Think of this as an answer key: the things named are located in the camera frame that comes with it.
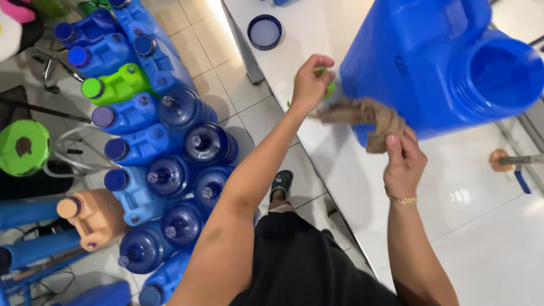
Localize tan jerry can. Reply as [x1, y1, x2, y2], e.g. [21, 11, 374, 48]
[56, 189, 129, 252]

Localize large open blue jerry can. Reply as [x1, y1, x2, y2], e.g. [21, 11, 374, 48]
[339, 0, 544, 148]

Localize pink and white plush toy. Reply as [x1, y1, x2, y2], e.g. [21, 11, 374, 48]
[0, 0, 44, 62]

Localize row of capped blue canisters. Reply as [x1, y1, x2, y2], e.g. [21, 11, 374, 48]
[54, 0, 198, 306]

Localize blue plastic container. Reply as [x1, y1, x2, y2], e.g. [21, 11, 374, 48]
[53, 280, 132, 306]

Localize person's left hand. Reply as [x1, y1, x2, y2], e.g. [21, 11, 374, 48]
[291, 54, 337, 114]

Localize metal tap with blue handle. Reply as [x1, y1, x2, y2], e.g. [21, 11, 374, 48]
[488, 148, 544, 195]

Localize person's right hand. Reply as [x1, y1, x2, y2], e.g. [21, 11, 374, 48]
[382, 126, 428, 199]

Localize metal stool frame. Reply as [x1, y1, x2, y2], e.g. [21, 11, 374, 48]
[42, 124, 120, 179]

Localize brown cleaning cloth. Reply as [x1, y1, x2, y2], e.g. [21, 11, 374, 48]
[316, 97, 407, 154]

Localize metal chair base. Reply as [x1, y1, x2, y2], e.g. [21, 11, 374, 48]
[32, 42, 87, 94]

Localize cluster of round blue bottles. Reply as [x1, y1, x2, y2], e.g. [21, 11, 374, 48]
[118, 87, 239, 275]

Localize blue screw cap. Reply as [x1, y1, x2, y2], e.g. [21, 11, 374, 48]
[247, 14, 283, 51]

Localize green jerry can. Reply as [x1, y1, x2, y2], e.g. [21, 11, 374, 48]
[80, 62, 154, 107]

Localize blue plastic tube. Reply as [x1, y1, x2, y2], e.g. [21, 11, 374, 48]
[0, 229, 83, 275]
[0, 197, 71, 231]

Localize person's dark sandal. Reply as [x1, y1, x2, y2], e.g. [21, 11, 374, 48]
[269, 170, 294, 203]

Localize gold bracelet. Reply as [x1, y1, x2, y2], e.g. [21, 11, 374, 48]
[384, 186, 418, 206]

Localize green plastic stool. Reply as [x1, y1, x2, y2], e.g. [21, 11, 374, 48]
[0, 119, 52, 178]

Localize green scrubbing pad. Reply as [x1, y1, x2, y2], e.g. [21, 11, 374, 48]
[286, 67, 336, 108]

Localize person's black shorts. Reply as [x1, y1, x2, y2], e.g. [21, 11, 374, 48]
[229, 211, 404, 306]

